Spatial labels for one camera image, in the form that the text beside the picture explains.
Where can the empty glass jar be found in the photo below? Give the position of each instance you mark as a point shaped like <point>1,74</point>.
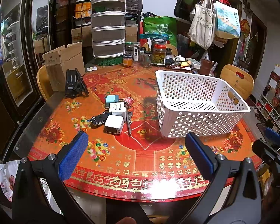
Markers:
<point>147,59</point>

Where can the white plug adapter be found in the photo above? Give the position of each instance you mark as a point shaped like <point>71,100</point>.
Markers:
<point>118,109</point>

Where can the right wooden chair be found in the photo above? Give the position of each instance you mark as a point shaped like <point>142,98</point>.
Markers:
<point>238,79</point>

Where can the wooden chair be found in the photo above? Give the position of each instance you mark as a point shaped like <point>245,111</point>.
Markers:
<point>238,79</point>
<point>174,50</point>
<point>43,83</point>

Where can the white perforated plastic basket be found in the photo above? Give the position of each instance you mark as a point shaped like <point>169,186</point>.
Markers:
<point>195,103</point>

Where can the stacked mesh drawer tower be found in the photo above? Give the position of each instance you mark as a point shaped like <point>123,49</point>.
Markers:
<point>108,28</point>

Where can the teal USB charger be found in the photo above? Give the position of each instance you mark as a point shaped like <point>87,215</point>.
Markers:
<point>111,99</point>

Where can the black folding phone stand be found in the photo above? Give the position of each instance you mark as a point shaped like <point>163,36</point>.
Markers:
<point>75,85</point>

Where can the silver metal rod keys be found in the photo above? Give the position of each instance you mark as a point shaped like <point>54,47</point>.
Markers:
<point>128,120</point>

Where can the black car key fob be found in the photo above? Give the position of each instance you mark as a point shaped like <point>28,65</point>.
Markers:
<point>100,119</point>

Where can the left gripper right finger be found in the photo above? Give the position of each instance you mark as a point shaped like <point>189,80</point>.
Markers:
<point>243,201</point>

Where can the far wooden chair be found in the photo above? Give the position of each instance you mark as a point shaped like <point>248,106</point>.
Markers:
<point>174,50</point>

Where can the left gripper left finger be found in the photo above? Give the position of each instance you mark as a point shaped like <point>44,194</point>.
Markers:
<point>40,195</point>

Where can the beige canvas tote bag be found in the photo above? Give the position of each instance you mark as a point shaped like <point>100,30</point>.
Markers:
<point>202,29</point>

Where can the brown ceramic mug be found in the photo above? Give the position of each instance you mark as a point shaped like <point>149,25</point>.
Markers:
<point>205,67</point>

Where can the pickle jar red lid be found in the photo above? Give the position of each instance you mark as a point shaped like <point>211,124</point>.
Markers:
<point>159,53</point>

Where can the green shopping bag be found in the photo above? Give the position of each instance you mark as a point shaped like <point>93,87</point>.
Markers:
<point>162,26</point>

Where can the brown cardboard box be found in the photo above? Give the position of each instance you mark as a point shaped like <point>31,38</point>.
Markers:
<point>59,60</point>

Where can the blue printed tote bag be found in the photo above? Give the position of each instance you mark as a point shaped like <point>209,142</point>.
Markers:
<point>227,23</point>

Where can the white square power adapter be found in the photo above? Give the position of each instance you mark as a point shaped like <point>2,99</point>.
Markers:
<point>114,124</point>

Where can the left wooden chair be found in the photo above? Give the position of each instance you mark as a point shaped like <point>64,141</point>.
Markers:
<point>43,83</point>

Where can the orange honey jar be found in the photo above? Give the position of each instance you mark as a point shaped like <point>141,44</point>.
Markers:
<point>127,60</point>

